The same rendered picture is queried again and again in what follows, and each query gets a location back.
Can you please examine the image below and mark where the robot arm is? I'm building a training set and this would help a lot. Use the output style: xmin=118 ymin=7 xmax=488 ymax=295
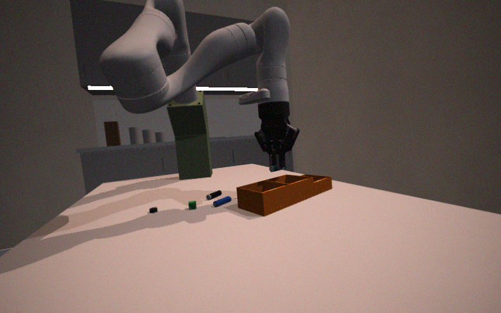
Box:
xmin=100 ymin=0 xmax=290 ymax=114

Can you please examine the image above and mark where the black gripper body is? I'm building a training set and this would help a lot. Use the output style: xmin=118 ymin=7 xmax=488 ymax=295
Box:
xmin=258 ymin=101 xmax=290 ymax=141

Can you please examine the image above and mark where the black battery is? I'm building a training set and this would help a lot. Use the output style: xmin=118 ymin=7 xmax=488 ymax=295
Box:
xmin=206 ymin=190 xmax=222 ymax=200

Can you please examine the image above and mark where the orange rack of three bins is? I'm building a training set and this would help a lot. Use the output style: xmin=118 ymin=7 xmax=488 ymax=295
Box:
xmin=237 ymin=174 xmax=332 ymax=217

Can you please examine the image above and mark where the green die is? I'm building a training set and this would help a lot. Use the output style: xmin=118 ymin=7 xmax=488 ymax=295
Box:
xmin=188 ymin=201 xmax=197 ymax=210

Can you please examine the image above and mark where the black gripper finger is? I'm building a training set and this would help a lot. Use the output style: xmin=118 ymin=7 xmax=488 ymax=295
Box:
xmin=271 ymin=122 xmax=299 ymax=170
xmin=254 ymin=126 xmax=277 ymax=166

